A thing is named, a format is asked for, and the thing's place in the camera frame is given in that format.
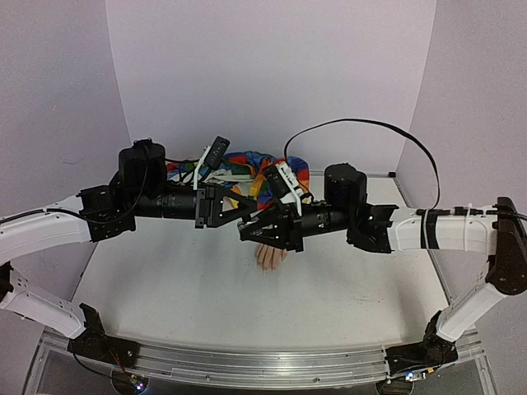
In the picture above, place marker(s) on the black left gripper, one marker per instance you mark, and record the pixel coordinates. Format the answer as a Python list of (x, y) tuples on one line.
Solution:
[(212, 206)]

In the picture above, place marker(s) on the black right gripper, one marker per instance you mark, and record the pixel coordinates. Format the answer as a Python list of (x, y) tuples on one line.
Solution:
[(294, 229)]

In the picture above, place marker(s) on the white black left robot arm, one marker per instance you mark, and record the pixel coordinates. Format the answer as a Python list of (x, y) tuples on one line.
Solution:
[(140, 188)]

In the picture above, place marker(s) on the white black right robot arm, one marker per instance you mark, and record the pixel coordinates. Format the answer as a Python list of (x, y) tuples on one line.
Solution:
[(495, 231)]

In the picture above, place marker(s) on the mannequin hand with nails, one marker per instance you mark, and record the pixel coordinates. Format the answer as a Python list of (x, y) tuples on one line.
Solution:
[(269, 258)]

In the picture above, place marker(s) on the rainbow striped jacket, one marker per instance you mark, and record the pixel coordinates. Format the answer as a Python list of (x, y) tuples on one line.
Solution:
[(241, 172)]

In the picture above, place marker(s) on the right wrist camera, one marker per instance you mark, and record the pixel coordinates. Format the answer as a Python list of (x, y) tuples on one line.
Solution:
[(285, 186)]

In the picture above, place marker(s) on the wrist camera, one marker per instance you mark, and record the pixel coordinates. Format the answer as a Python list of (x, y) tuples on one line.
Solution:
[(210, 160), (285, 186)]

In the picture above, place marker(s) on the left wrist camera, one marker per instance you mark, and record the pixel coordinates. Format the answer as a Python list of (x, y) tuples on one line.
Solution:
[(210, 160)]

